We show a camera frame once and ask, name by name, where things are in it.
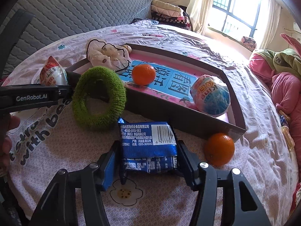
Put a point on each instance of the yellow wrapped snack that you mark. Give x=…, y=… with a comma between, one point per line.
x=288, y=138
x=287, y=118

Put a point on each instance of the cream scrunchie with black trim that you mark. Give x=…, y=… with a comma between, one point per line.
x=101, y=53

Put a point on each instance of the right cream curtain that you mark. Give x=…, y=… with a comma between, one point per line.
x=270, y=16

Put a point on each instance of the pink quilt pile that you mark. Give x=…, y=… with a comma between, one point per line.
x=285, y=90

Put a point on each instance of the brown walnut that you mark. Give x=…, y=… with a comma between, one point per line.
x=128, y=48

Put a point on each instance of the red white snack bag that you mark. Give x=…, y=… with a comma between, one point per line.
x=53, y=74

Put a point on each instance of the floral item on windowsill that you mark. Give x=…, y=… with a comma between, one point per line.
x=249, y=43

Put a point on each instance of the orange tangerine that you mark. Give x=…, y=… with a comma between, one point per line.
x=143, y=74
x=219, y=149

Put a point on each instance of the green blanket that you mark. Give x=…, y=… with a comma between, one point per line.
x=287, y=60

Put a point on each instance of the blue snack packet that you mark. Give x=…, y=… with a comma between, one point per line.
x=147, y=147

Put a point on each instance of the dark shallow box tray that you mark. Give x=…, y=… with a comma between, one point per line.
x=187, y=120

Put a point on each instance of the folded blankets stack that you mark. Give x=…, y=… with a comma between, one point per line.
x=169, y=14

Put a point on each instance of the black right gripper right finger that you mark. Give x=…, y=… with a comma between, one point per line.
x=240, y=205

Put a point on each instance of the person's left hand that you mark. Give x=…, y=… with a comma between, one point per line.
x=8, y=123

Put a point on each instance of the small blue wrapped candy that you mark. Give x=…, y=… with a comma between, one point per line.
x=283, y=121

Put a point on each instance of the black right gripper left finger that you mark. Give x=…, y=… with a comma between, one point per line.
x=69, y=192

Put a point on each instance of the cream curtain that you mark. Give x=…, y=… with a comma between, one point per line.
x=270, y=16
x=198, y=11

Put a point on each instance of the dark cloth near headboard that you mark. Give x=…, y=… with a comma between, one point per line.
x=140, y=21

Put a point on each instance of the green fuzzy scrunchie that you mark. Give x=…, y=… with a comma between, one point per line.
x=99, y=99

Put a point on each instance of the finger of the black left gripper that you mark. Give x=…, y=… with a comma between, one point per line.
x=68, y=82

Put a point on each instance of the window with dark frame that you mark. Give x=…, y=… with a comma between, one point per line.
x=237, y=18

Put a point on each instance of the grey quilted headboard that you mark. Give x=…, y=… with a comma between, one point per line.
x=29, y=25

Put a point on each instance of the red white scrunchie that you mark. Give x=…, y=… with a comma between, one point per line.
x=297, y=195

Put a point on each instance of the blue white egg toy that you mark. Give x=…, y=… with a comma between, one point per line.
x=211, y=95

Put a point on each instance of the white air conditioner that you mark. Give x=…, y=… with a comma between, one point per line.
x=296, y=27

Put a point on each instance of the left cream curtain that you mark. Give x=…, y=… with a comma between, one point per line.
x=198, y=11

